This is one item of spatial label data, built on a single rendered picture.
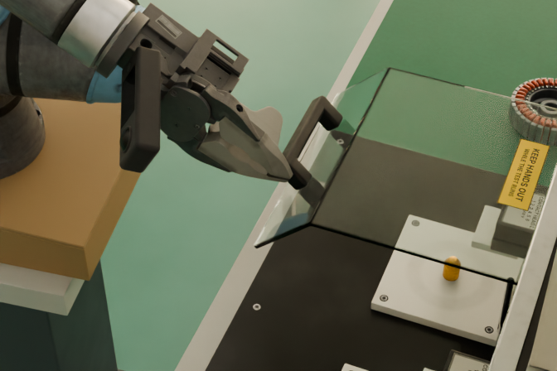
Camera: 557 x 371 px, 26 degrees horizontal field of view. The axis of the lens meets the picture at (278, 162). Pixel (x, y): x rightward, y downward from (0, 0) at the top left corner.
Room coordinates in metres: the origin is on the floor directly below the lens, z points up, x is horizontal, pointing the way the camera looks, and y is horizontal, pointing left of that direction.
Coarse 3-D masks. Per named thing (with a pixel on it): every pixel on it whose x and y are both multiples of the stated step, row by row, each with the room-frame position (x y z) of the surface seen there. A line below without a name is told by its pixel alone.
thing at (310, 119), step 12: (324, 96) 0.94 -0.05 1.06; (312, 108) 0.92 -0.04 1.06; (324, 108) 0.92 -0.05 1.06; (336, 108) 0.93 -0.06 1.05; (312, 120) 0.90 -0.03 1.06; (324, 120) 0.92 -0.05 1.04; (336, 120) 0.92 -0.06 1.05; (300, 132) 0.88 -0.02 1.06; (288, 144) 0.87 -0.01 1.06; (300, 144) 0.86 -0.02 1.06; (288, 156) 0.85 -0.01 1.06; (300, 168) 0.84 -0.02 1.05; (288, 180) 0.83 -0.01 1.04; (300, 180) 0.83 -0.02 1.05
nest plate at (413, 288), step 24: (408, 264) 0.95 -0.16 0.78; (432, 264) 0.95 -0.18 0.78; (384, 288) 0.91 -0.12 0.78; (408, 288) 0.91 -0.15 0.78; (432, 288) 0.91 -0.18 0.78; (456, 288) 0.91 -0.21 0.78; (480, 288) 0.91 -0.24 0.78; (504, 288) 0.91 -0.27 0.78; (384, 312) 0.88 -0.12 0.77; (408, 312) 0.88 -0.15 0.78; (432, 312) 0.88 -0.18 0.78; (456, 312) 0.88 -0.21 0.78; (480, 312) 0.88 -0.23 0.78; (480, 336) 0.84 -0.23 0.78
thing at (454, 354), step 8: (456, 352) 0.72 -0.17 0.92; (448, 360) 0.71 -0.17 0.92; (456, 360) 0.71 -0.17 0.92; (464, 360) 0.71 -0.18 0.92; (472, 360) 0.71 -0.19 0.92; (480, 360) 0.71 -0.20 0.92; (424, 368) 0.73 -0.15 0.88; (448, 368) 0.70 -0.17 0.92; (456, 368) 0.70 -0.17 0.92; (464, 368) 0.70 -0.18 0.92; (472, 368) 0.70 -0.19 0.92; (480, 368) 0.70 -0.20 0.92; (488, 368) 0.70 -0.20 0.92
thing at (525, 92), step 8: (536, 80) 1.28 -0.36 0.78; (544, 80) 1.28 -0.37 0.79; (552, 80) 1.28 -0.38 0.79; (520, 88) 1.27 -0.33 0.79; (528, 88) 1.27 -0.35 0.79; (536, 88) 1.27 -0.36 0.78; (544, 88) 1.27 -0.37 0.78; (552, 88) 1.27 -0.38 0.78; (512, 96) 1.25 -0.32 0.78; (520, 96) 1.25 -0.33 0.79; (528, 96) 1.25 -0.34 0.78; (536, 96) 1.26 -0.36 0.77; (544, 96) 1.27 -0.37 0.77; (552, 96) 1.27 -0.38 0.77; (544, 104) 1.24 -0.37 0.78; (552, 104) 1.25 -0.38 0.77
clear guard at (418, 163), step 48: (336, 96) 0.99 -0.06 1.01; (384, 96) 0.93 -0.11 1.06; (432, 96) 0.93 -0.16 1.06; (480, 96) 0.93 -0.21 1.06; (336, 144) 0.88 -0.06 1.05; (384, 144) 0.86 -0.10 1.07; (432, 144) 0.86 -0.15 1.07; (480, 144) 0.86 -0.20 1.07; (288, 192) 0.84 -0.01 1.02; (336, 192) 0.79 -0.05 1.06; (384, 192) 0.79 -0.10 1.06; (432, 192) 0.79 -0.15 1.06; (480, 192) 0.79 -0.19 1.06; (384, 240) 0.73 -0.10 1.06; (432, 240) 0.73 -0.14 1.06; (480, 240) 0.73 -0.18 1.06; (528, 240) 0.73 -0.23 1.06
